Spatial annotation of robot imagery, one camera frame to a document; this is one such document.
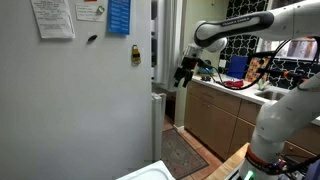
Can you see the teal bowl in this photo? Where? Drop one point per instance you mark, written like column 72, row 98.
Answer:
column 205, row 70

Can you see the patterned floor rug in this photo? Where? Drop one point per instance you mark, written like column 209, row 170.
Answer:
column 181, row 153

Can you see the small black oval magnet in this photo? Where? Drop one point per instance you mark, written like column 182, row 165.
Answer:
column 92, row 38

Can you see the small white paper note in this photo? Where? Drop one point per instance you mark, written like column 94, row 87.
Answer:
column 87, row 13

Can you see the white lower fridge door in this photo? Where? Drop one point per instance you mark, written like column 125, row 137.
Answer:
column 157, row 126

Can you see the large white printed paper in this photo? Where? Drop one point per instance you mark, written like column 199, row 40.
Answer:
column 53, row 18

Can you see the white stove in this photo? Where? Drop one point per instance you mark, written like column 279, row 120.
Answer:
column 148, row 173

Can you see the wooden kitchen cabinet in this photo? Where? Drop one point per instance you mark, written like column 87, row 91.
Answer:
column 213, row 120

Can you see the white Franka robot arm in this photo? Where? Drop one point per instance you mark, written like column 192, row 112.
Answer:
column 286, row 116

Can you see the blue box on counter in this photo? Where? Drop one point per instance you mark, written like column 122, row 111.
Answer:
column 237, row 66

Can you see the colourful patterned tile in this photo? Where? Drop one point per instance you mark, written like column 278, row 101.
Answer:
column 254, row 68

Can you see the red item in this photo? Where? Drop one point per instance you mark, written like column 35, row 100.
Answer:
column 233, row 83

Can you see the dark blue cloth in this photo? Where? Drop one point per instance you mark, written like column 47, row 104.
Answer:
column 313, row 170

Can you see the steel kitchen sink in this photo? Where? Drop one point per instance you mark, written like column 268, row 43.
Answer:
column 270, row 95

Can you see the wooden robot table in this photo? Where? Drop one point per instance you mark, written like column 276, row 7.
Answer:
column 228, row 165

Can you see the round clip magnet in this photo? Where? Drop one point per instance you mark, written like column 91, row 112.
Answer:
column 100, row 10

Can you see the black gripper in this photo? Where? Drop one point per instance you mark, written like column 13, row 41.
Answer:
column 190, row 65

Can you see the white wall outlet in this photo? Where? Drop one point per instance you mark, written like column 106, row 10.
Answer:
column 222, row 63

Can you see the blue printed sheet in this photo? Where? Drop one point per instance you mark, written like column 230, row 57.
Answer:
column 119, row 16

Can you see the green faucet item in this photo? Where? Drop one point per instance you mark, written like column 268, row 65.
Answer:
column 263, row 85

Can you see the white fridge body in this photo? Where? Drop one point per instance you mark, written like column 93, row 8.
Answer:
column 73, row 106

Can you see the yellow bottle opener magnet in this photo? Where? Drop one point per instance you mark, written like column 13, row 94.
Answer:
column 136, row 56

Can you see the white kitchen countertop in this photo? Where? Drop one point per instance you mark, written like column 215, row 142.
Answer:
column 246, row 93

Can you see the pale framed picture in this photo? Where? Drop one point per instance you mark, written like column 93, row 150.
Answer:
column 301, row 49

